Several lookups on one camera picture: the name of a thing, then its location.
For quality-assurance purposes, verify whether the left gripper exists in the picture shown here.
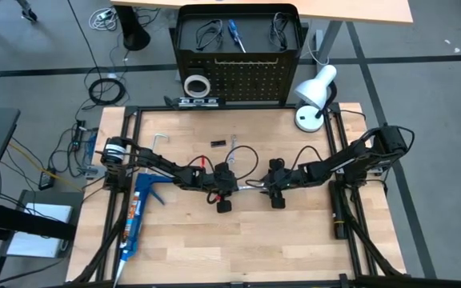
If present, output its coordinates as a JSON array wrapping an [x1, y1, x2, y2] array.
[[196, 162, 243, 214]]

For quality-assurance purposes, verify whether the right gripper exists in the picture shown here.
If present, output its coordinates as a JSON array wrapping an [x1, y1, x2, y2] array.
[[259, 158, 310, 210]]

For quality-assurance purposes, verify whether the long silver combination wrench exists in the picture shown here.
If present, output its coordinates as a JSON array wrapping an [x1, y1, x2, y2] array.
[[236, 182, 274, 191]]

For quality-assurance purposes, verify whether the black and silver level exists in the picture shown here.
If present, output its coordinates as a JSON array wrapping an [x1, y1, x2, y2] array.
[[178, 97, 220, 108]]

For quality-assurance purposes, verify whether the white masking tape roll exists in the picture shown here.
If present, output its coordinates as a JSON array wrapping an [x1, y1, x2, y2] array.
[[183, 74, 212, 99]]

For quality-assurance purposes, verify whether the black cylinder with yellow band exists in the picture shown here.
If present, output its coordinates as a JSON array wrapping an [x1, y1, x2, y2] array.
[[329, 179, 350, 240]]

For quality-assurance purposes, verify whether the silver hex key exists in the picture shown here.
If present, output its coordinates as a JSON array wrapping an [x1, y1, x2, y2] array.
[[152, 133, 170, 151]]

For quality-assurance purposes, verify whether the blue caulking gun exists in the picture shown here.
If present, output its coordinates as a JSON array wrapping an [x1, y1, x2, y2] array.
[[112, 161, 182, 288]]

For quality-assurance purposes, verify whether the white desk lamp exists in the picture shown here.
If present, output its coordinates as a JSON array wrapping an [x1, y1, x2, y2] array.
[[293, 63, 339, 134]]

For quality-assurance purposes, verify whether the black pegboard cart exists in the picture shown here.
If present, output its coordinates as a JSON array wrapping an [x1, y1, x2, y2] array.
[[169, 2, 308, 109]]

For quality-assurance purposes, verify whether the black power strip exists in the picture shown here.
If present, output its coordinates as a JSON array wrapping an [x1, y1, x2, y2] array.
[[72, 118, 87, 152]]

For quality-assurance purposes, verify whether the black power adapter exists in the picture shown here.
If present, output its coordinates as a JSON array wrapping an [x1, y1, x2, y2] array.
[[38, 167, 58, 191]]

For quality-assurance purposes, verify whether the white flat box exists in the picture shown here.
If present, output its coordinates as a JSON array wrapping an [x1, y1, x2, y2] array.
[[5, 202, 74, 259]]

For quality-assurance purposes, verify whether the grey chair leg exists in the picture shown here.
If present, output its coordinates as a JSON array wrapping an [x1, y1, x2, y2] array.
[[14, 0, 38, 23]]

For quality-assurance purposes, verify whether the tan hook rail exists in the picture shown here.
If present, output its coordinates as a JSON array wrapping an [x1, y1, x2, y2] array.
[[213, 57, 280, 68]]

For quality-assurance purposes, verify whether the blue-handled screwdriver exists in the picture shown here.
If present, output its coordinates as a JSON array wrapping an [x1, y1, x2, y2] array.
[[227, 18, 247, 54]]

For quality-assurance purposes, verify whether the black cable coil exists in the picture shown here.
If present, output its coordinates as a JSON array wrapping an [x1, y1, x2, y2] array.
[[88, 77, 127, 107]]

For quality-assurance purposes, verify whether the black pedestal foot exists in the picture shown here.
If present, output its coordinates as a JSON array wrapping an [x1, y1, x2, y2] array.
[[113, 4, 151, 52]]

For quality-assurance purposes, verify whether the black aluminium rig frame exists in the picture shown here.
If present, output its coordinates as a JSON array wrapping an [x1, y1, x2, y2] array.
[[68, 102, 461, 288]]

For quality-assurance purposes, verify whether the yellow cable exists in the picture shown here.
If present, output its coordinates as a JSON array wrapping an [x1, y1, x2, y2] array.
[[8, 142, 83, 193]]

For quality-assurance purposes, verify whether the white cable with adapter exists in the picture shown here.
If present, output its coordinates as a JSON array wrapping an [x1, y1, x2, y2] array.
[[88, 6, 119, 32]]

